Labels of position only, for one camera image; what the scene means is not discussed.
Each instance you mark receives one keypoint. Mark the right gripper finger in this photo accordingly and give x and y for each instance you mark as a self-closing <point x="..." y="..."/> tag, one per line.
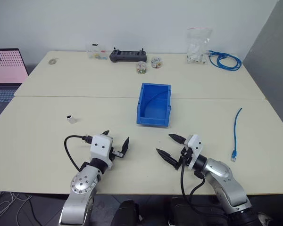
<point x="167" y="157"/>
<point x="178" y="139"/>

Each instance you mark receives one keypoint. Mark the clear zip bag of parts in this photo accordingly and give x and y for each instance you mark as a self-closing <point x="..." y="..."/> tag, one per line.
<point x="198" y="49"/>

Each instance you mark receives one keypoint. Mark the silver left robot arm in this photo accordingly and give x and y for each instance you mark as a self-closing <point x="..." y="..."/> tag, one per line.
<point x="81" y="183"/>

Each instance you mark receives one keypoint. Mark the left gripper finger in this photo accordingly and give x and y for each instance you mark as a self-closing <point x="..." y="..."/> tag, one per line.
<point x="125" y="147"/>
<point x="106" y="132"/>

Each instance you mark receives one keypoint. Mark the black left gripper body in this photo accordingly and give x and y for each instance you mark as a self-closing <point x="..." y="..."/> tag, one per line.
<point x="115" y="154"/>

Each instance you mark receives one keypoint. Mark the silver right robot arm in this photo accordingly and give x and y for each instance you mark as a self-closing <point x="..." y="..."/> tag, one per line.
<point x="226" y="179"/>

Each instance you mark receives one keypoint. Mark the clear plastic parts box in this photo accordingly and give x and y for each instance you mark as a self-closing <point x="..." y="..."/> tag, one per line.
<point x="96" y="52"/>

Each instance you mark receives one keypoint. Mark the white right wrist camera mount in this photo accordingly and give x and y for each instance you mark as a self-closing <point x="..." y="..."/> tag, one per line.
<point x="195" y="147"/>

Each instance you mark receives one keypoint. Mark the small round beige disc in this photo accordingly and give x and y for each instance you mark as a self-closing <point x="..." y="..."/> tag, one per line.
<point x="52" y="61"/>

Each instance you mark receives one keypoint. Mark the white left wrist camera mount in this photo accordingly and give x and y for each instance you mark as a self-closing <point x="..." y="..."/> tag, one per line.
<point x="101" y="147"/>

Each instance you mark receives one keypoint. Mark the black handheld remote controller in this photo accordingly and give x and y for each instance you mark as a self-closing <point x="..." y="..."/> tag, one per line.
<point x="128" y="56"/>

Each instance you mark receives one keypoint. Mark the dark rounded shape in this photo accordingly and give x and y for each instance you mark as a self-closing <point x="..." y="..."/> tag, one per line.
<point x="127" y="213"/>
<point x="198" y="215"/>

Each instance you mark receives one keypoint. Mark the small white adapter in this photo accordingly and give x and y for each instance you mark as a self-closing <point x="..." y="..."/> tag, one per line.
<point x="71" y="119"/>

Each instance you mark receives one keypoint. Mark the open laptop computer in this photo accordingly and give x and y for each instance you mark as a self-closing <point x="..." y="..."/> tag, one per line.
<point x="4" y="68"/>

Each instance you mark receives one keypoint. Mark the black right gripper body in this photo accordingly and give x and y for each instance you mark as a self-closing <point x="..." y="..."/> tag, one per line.
<point x="184" y="156"/>

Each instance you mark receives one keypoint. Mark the blue plastic storage bin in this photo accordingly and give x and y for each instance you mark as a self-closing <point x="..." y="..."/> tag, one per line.
<point x="153" y="110"/>

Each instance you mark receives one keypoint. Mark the clear jar of colourful beads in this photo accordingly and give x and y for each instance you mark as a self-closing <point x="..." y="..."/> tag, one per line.
<point x="141" y="67"/>
<point x="156" y="62"/>

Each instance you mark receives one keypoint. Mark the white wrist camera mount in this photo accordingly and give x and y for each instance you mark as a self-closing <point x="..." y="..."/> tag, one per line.
<point x="101" y="147"/>
<point x="195" y="147"/>

